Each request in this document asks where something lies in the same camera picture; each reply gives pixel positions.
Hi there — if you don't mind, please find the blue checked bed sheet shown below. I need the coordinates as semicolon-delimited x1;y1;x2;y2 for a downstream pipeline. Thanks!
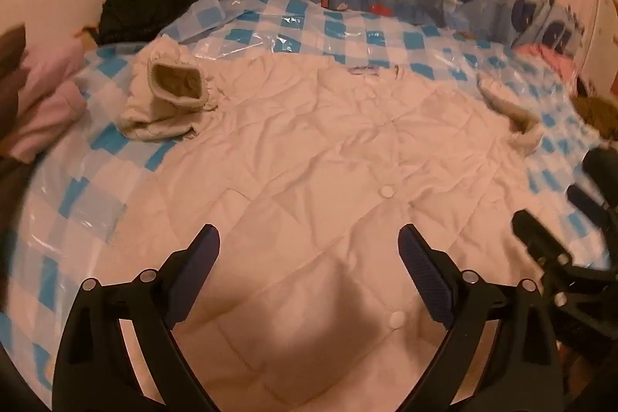
0;0;614;398

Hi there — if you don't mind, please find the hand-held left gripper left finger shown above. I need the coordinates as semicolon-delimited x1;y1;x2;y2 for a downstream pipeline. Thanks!
52;224;221;412

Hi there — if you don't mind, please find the pink and brown cloth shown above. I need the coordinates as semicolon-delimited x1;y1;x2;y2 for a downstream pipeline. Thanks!
0;23;88;163

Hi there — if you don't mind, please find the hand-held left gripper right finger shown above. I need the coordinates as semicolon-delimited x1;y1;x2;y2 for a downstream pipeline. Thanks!
397;224;565;412

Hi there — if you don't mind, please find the white quilted jacket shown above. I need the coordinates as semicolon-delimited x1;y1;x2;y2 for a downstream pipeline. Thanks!
104;33;546;412

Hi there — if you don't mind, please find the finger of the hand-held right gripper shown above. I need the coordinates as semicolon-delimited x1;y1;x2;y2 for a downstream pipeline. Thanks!
512;209;580;270
566;184;610;224

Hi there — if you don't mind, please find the pink crumpled cloth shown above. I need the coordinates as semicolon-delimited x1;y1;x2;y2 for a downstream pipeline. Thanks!
514;42;580;89

